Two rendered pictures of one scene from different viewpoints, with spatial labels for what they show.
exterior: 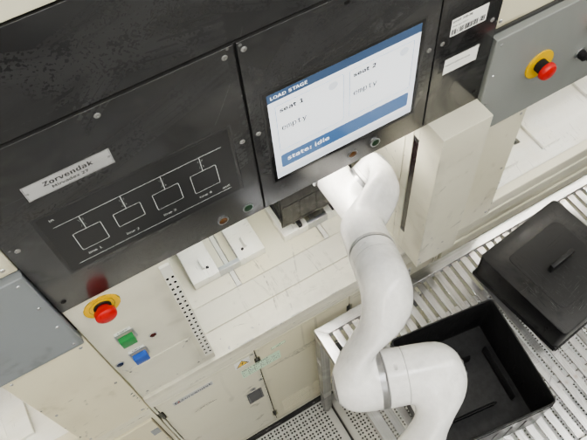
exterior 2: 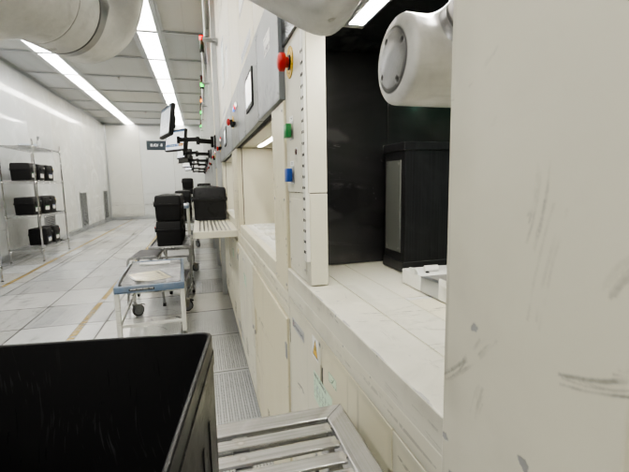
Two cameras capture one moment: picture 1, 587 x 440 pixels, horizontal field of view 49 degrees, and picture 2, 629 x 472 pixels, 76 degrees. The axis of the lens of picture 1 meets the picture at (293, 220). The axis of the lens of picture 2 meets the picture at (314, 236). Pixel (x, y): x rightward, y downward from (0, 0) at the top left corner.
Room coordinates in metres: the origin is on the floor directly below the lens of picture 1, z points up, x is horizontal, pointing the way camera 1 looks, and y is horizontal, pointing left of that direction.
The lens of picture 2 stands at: (0.69, -0.57, 1.08)
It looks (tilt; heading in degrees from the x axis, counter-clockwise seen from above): 8 degrees down; 98
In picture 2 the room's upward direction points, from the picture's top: 1 degrees counter-clockwise
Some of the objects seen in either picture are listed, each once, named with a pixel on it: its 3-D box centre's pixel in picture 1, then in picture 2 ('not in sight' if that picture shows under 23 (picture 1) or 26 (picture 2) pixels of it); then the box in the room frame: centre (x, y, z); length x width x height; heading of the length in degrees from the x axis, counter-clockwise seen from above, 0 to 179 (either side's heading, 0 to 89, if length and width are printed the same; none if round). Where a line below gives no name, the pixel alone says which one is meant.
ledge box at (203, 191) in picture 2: not in sight; (210, 202); (-0.63, 2.56, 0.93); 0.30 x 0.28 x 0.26; 111
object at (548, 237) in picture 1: (555, 269); not in sight; (0.71, -0.67, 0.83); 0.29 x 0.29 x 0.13; 31
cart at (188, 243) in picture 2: not in sight; (174, 258); (-1.56, 3.68, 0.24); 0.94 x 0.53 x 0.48; 114
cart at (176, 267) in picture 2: not in sight; (158, 299); (-0.89, 2.14, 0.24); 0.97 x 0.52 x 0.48; 117
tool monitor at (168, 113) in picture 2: not in sight; (186, 127); (-0.98, 2.96, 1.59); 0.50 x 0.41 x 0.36; 24
